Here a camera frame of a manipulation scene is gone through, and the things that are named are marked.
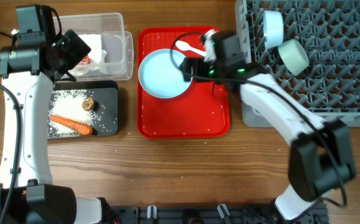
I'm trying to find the red candy wrapper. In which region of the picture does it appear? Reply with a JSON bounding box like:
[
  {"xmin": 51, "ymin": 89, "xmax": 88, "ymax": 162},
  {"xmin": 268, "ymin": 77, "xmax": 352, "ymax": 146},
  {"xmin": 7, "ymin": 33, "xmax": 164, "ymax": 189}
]
[{"xmin": 78, "ymin": 55, "xmax": 92, "ymax": 65}]

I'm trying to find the white napkin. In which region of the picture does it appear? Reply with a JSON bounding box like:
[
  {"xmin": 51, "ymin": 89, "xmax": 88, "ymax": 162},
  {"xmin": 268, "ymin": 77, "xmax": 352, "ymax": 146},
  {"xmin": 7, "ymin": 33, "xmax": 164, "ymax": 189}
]
[{"xmin": 69, "ymin": 34, "xmax": 107, "ymax": 77}]

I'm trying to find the white spoon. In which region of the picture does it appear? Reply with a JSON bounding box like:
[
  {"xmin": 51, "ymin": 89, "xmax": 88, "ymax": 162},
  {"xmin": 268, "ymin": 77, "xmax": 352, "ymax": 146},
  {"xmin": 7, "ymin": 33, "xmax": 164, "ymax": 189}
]
[{"xmin": 175, "ymin": 40, "xmax": 206, "ymax": 57}]

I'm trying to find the light blue plate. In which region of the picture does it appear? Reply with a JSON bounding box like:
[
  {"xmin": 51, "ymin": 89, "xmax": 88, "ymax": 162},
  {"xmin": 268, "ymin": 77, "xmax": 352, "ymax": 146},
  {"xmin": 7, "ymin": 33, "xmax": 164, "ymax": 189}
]
[{"xmin": 138, "ymin": 49, "xmax": 192, "ymax": 99}]

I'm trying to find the pile of rice grains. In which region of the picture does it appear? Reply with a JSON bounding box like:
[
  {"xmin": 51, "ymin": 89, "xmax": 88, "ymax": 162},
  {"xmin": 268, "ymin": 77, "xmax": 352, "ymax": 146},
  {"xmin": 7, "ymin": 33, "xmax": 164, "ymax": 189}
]
[{"xmin": 47, "ymin": 88, "xmax": 117, "ymax": 138}]

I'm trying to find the brown food scrap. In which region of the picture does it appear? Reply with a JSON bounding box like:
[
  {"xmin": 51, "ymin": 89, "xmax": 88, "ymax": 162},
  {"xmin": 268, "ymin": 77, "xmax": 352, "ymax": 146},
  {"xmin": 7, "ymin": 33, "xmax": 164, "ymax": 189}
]
[{"xmin": 82, "ymin": 97, "xmax": 95, "ymax": 111}]

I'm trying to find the orange food piece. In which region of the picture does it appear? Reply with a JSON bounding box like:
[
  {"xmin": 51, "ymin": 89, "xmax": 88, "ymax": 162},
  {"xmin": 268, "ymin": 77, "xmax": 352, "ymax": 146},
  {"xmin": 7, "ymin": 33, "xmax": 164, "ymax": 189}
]
[{"xmin": 49, "ymin": 115, "xmax": 93, "ymax": 136}]

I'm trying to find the light blue bowl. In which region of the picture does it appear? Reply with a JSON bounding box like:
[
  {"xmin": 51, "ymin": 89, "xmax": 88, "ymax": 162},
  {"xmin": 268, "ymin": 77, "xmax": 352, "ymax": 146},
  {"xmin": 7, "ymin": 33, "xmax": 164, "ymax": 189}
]
[{"xmin": 263, "ymin": 11, "xmax": 284, "ymax": 50}]

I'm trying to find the mint green bowl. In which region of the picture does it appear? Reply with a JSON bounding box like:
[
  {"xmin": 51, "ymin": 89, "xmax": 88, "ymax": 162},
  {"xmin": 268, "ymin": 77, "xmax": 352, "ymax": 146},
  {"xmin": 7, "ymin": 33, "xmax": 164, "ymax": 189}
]
[{"xmin": 278, "ymin": 39, "xmax": 309, "ymax": 75}]

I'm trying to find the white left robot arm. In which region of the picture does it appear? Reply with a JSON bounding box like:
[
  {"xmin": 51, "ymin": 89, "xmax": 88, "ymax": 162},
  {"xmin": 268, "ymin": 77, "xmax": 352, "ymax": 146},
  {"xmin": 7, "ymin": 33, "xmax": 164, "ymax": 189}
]
[{"xmin": 0, "ymin": 4, "xmax": 116, "ymax": 223}]

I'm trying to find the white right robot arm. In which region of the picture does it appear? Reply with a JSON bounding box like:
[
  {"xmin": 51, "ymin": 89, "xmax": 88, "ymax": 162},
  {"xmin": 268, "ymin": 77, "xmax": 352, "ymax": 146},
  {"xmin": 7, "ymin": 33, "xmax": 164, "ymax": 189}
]
[{"xmin": 173, "ymin": 30, "xmax": 357, "ymax": 223}]

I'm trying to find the black waste tray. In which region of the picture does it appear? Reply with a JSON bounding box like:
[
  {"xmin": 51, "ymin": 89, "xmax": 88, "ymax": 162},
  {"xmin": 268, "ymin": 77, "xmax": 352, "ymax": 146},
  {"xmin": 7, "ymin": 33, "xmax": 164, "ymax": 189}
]
[{"xmin": 46, "ymin": 80, "xmax": 120, "ymax": 140}]

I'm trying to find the grey dishwasher rack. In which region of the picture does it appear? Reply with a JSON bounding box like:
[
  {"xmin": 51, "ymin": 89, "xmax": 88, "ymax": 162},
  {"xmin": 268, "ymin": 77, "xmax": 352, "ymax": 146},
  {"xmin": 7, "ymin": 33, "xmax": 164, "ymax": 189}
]
[{"xmin": 235, "ymin": 0, "xmax": 360, "ymax": 127}]

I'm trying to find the clear plastic bin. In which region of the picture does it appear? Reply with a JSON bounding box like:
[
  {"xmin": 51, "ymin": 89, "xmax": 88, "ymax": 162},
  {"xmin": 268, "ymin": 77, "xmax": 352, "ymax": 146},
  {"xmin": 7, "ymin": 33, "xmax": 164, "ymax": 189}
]
[{"xmin": 54, "ymin": 12, "xmax": 134, "ymax": 81}]

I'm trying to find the red serving tray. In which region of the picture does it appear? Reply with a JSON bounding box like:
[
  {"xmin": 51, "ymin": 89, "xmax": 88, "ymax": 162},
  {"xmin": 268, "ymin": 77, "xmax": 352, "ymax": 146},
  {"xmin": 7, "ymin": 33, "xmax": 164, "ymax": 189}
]
[{"xmin": 136, "ymin": 26, "xmax": 230, "ymax": 139}]

